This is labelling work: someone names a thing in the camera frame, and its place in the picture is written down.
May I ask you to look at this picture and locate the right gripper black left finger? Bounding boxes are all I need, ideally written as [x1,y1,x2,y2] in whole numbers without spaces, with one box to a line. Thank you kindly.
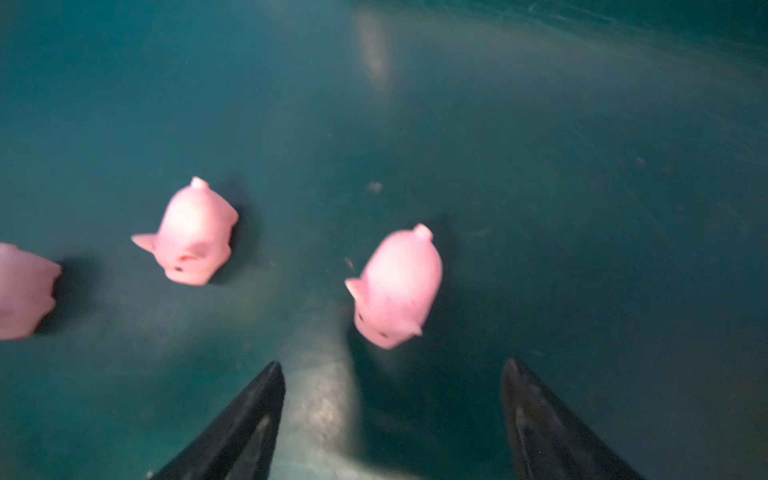
[154,361,286,480]

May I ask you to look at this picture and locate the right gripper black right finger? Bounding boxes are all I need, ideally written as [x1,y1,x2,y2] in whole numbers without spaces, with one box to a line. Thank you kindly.
[501,357,643,480]

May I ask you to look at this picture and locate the pink toy pig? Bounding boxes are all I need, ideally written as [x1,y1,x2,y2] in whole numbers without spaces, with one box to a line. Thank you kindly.
[131,176,239,286]
[345,224,443,350]
[1,243,62,340]

